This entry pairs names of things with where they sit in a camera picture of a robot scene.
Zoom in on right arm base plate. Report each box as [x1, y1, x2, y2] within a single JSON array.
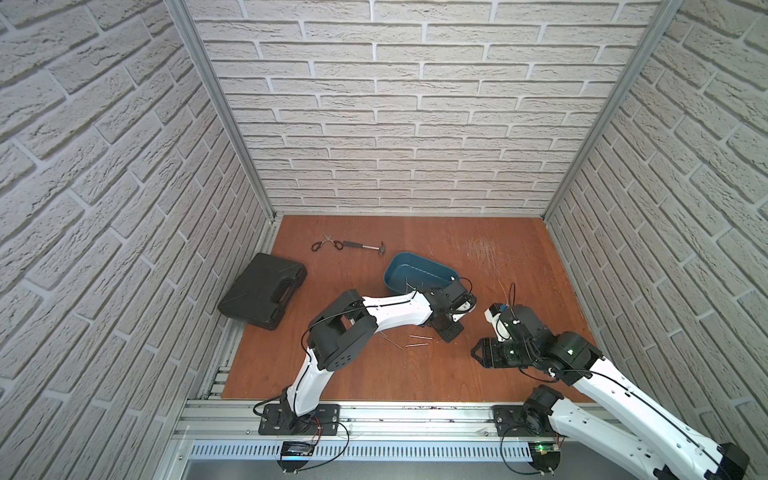
[[491, 404, 555, 437]]

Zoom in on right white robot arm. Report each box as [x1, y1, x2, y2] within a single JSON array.
[[471, 303, 750, 479]]

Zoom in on controller board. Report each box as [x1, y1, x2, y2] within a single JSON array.
[[528, 443, 561, 475], [278, 441, 315, 473]]

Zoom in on black plastic tool case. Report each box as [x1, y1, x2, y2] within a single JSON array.
[[217, 253, 307, 331]]

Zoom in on black-handled scissors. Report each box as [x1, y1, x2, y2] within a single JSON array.
[[311, 235, 344, 252]]

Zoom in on teal plastic storage box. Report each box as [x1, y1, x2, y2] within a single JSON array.
[[383, 252, 459, 295]]

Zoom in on small black-handled hammer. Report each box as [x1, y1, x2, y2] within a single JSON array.
[[342, 240, 386, 257]]

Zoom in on aluminium front rail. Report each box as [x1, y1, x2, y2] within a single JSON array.
[[172, 400, 579, 466]]

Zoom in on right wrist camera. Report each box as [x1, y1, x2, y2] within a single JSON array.
[[484, 303, 510, 342]]

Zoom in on right controller board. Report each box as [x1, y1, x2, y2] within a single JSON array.
[[528, 443, 561, 475]]

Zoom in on left controller board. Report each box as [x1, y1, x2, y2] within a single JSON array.
[[278, 441, 315, 473]]

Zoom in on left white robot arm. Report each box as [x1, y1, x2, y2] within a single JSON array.
[[280, 280, 477, 421]]

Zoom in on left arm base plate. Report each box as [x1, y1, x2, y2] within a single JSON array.
[[258, 403, 340, 436]]

